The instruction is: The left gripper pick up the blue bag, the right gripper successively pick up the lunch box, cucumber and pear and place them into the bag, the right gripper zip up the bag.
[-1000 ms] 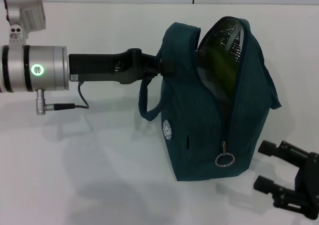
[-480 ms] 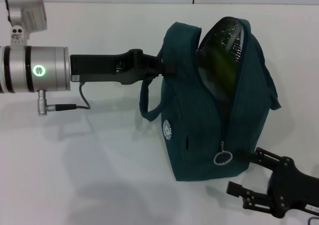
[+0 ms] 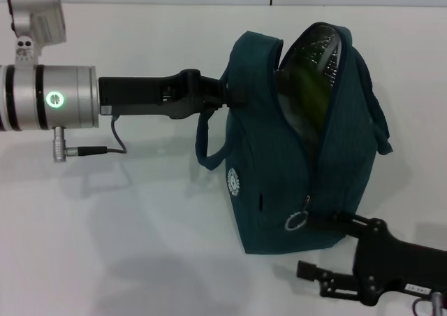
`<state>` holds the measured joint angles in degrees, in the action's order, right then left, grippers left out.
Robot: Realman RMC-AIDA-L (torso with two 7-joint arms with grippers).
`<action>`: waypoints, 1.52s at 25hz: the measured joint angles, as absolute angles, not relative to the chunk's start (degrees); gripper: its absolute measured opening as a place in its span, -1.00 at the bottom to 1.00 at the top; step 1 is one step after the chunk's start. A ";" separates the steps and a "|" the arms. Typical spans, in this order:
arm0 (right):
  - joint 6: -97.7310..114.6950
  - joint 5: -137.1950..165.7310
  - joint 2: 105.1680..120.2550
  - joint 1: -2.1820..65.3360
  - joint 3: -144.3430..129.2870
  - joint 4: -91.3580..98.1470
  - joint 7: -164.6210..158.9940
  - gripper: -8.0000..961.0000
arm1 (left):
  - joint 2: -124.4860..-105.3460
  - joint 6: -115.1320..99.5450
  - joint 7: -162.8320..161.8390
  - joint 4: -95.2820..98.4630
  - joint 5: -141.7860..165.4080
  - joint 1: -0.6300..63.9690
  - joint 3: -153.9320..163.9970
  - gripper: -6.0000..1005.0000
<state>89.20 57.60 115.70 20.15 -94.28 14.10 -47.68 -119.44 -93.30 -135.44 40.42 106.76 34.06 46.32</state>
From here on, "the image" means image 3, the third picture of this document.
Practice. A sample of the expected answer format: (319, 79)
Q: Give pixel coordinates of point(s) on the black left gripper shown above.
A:
(139, 95)

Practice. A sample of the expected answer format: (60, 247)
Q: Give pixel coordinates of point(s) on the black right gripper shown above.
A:
(401, 263)

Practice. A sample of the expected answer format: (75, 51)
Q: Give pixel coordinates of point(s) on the green cucumber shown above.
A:
(307, 85)

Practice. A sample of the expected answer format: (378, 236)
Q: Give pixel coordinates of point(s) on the dark teal insulated lunch bag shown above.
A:
(279, 197)

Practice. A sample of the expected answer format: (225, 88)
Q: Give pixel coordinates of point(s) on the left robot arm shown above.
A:
(28, 99)

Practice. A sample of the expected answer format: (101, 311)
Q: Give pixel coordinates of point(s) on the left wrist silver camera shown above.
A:
(35, 15)

